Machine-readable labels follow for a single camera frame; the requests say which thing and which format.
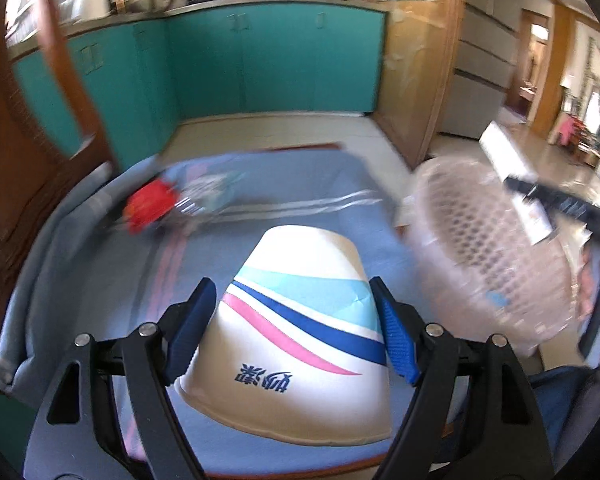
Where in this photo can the pink hanging cloth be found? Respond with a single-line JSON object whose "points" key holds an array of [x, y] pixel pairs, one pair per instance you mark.
{"points": [[570, 131]]}

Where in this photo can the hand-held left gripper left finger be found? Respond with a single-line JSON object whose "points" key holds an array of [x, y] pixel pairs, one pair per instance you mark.
{"points": [[190, 330]]}

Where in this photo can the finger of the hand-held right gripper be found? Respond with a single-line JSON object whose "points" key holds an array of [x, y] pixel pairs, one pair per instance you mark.
{"points": [[550, 197]]}

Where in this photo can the teal kitchen cabinet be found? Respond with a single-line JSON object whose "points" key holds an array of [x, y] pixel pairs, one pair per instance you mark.
{"points": [[280, 60]]}

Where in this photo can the grey refrigerator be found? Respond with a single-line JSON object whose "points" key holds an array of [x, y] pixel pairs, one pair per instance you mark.
{"points": [[480, 70]]}

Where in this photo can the white striped paper bowl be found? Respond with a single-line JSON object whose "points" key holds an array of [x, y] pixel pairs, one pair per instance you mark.
{"points": [[290, 360]]}

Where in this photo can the red snack wrapper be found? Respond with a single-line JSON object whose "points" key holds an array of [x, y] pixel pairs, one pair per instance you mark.
{"points": [[150, 207]]}

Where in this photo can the blue striped blanket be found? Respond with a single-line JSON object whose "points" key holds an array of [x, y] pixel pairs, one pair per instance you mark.
{"points": [[305, 215]]}

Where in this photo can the wooden framed glass door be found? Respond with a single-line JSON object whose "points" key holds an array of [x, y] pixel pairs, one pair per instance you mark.
{"points": [[420, 60]]}

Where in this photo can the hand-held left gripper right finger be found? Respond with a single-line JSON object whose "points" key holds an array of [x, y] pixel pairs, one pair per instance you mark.
{"points": [[397, 340]]}

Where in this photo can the brown wooden chair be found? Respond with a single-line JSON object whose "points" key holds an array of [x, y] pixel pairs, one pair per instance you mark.
{"points": [[25, 160]]}

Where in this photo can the pink plastic mesh basket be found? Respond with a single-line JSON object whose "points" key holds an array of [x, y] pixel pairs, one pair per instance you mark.
{"points": [[490, 260]]}

